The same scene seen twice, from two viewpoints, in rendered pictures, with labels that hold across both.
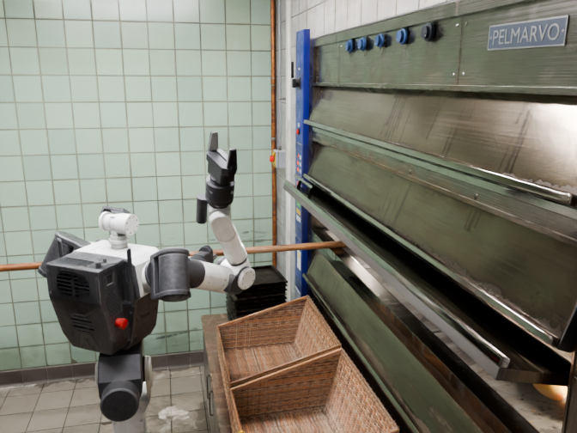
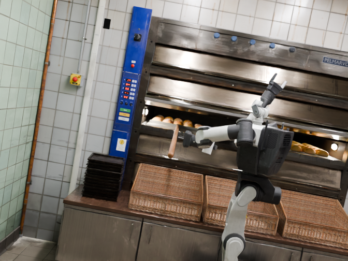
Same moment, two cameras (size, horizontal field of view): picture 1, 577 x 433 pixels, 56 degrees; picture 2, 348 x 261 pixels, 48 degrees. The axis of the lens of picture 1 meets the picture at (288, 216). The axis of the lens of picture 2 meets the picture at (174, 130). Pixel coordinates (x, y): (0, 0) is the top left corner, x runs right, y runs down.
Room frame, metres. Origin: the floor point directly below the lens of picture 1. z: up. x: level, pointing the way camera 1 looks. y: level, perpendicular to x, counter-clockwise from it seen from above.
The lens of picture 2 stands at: (1.61, 3.11, 1.50)
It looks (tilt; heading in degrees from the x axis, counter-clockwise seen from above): 5 degrees down; 283
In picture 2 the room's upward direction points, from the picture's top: 10 degrees clockwise
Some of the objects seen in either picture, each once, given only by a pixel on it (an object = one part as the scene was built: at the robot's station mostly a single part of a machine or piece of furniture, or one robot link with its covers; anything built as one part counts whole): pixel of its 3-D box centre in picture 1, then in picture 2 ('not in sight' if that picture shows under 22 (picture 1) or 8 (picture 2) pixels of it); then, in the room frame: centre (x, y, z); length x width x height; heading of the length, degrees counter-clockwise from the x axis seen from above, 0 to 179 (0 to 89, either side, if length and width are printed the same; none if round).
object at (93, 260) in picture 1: (109, 292); (262, 147); (1.60, 0.57, 1.26); 0.34 x 0.30 x 0.36; 67
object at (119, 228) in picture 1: (118, 226); (260, 114); (1.66, 0.54, 1.46); 0.10 x 0.07 x 0.09; 67
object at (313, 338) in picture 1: (273, 349); (168, 190); (2.26, 0.07, 0.72); 0.56 x 0.49 x 0.28; 12
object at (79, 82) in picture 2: (279, 158); (76, 79); (3.22, 0.05, 1.46); 0.10 x 0.07 x 0.10; 13
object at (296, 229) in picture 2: not in sight; (312, 217); (1.11, -0.19, 0.72); 0.56 x 0.49 x 0.28; 12
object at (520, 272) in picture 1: (384, 196); (251, 102); (1.76, -0.32, 1.54); 1.79 x 0.11 x 0.19; 13
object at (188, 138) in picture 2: (199, 264); (192, 140); (2.09, 0.36, 1.19); 0.12 x 0.10 x 0.13; 157
